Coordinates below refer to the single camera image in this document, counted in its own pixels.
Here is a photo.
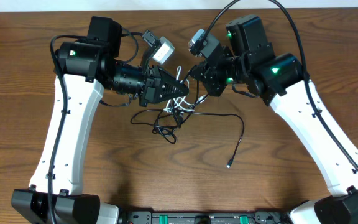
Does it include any white USB cable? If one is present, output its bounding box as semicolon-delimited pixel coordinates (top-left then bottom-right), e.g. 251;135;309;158
163;65;208;113

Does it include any black USB cable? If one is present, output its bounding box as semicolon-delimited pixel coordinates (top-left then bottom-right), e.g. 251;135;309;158
130;65;246;169

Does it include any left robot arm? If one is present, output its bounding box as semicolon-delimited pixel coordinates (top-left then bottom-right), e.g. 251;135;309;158
11;16;188;223

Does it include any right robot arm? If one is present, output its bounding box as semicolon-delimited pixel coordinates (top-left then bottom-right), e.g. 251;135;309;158
188;15;358;223

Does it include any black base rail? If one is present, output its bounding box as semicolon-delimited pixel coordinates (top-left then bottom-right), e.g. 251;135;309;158
117;211;292;224

